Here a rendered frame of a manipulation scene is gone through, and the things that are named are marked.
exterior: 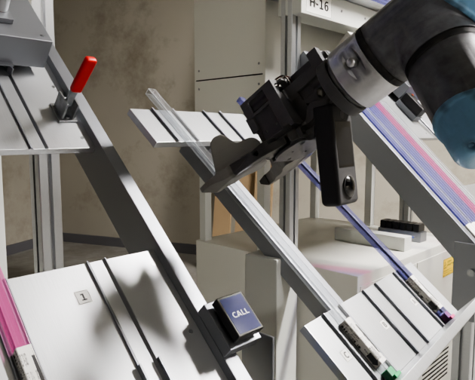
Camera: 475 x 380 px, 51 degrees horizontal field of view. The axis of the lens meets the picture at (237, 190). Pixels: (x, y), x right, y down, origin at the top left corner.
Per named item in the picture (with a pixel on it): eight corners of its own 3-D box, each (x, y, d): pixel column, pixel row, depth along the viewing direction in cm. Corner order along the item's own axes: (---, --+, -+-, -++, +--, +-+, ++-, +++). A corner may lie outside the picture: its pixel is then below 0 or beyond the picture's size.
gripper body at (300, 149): (270, 111, 66) (339, 51, 59) (300, 166, 64) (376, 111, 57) (234, 109, 60) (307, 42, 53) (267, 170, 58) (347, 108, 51)
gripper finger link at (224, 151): (185, 158, 63) (249, 123, 62) (206, 199, 61) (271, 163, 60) (177, 152, 60) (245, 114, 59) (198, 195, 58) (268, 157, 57)
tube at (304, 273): (393, 379, 56) (399, 374, 55) (387, 384, 55) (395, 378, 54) (151, 94, 75) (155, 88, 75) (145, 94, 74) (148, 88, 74)
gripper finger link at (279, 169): (263, 148, 74) (284, 116, 66) (282, 183, 72) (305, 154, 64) (245, 155, 73) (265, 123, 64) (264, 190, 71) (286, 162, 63)
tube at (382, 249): (448, 321, 73) (453, 317, 72) (445, 323, 72) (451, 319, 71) (240, 102, 93) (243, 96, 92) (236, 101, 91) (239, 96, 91)
